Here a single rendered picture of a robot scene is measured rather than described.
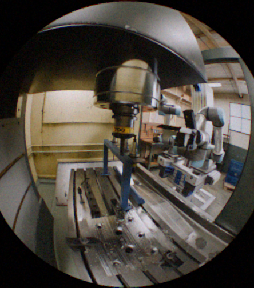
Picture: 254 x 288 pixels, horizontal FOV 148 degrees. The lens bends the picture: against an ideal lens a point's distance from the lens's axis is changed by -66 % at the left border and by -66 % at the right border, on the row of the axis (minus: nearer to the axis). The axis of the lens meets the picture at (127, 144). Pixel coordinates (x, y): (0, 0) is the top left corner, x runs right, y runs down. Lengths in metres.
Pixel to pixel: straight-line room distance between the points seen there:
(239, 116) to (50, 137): 5.32
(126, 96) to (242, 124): 4.64
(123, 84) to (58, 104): 1.14
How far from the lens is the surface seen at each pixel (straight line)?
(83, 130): 1.25
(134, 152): 0.52
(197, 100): 1.42
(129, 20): 0.22
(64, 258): 0.84
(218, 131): 0.88
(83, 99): 1.25
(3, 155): 0.45
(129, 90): 0.18
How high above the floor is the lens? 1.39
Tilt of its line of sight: 13 degrees down
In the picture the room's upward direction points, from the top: 5 degrees clockwise
